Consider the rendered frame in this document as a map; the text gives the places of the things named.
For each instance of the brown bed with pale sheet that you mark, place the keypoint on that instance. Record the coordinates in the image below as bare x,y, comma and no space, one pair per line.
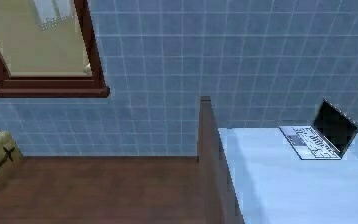
287,186

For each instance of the silver open laptop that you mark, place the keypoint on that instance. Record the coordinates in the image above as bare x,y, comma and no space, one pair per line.
333,128

